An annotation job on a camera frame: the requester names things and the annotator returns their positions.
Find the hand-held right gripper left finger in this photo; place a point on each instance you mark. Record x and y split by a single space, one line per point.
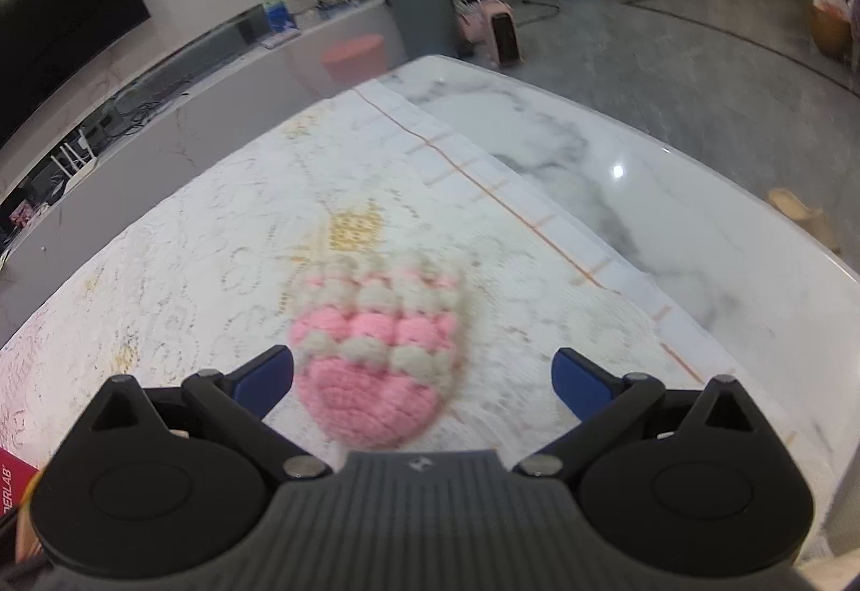
263 377

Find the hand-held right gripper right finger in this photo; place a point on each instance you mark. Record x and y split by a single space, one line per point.
583 381

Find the pink crochet pouch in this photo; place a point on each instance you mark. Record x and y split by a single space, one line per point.
376 349

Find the beige slipper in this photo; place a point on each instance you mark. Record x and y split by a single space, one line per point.
803 215

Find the white router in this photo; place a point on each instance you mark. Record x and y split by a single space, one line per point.
75 158

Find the pink photo card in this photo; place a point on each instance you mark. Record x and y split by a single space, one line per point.
23 213

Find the pink round stool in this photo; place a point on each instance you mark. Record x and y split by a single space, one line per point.
355 60

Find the small pink heater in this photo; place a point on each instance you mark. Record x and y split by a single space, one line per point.
494 27

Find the grey trash can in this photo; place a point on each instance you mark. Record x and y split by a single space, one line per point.
420 17

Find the brown flower basket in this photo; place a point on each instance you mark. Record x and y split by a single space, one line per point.
833 20

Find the black wall television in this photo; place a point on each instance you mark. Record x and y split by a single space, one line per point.
60 0

